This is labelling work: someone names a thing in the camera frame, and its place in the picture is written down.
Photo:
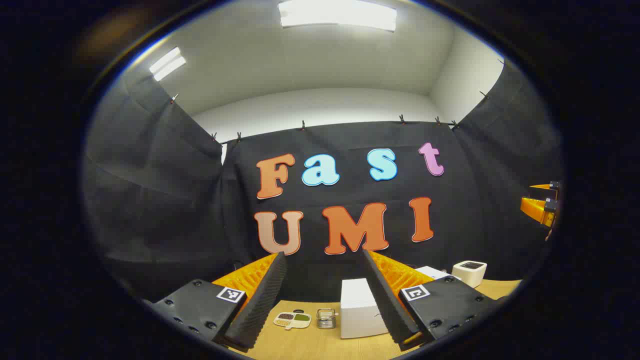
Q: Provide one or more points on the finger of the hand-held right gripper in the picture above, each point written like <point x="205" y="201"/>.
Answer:
<point x="537" y="207"/>
<point x="550" y="185"/>

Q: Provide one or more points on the white divided condiment dish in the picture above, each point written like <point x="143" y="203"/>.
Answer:
<point x="292" y="320"/>

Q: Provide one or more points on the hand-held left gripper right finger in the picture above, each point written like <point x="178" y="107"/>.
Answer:
<point x="385" y="300"/>

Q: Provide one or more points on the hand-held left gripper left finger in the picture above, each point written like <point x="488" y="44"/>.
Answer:
<point x="265" y="300"/>

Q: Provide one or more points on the small ceiling light panel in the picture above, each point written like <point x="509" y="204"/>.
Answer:
<point x="167" y="64"/>

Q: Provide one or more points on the large ceiling light panel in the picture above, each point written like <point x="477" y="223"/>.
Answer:
<point x="340" y="14"/>

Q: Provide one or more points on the cream toaster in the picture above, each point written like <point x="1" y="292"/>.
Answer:
<point x="469" y="274"/>

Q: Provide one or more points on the white microwave oven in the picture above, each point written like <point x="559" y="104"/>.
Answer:
<point x="357" y="310"/>

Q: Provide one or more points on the black backdrop cloth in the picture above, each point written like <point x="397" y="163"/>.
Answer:
<point x="225" y="200"/>

